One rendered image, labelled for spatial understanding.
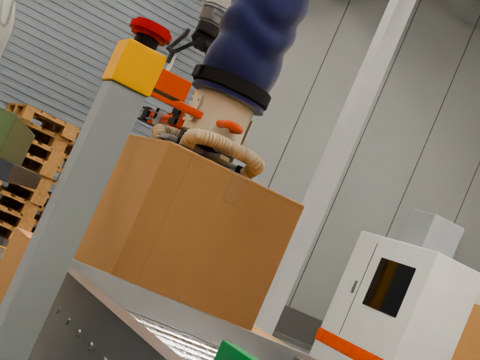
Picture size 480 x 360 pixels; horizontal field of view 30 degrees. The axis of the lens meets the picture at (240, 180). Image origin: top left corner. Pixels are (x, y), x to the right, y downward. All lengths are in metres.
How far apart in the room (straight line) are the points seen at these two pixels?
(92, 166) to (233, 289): 0.91
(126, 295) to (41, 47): 9.72
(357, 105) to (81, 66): 6.50
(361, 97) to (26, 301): 4.57
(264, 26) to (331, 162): 3.29
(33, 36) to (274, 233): 9.58
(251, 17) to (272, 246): 0.64
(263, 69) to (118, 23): 9.52
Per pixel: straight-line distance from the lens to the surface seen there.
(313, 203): 5.67
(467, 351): 3.59
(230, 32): 2.49
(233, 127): 2.38
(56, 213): 1.38
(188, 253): 2.16
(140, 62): 1.39
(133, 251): 2.11
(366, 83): 5.81
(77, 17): 11.80
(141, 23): 1.41
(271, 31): 2.48
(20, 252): 3.05
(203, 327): 2.13
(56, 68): 11.71
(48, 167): 9.16
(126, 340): 1.41
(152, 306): 2.07
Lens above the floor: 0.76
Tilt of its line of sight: 5 degrees up
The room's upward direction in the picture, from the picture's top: 24 degrees clockwise
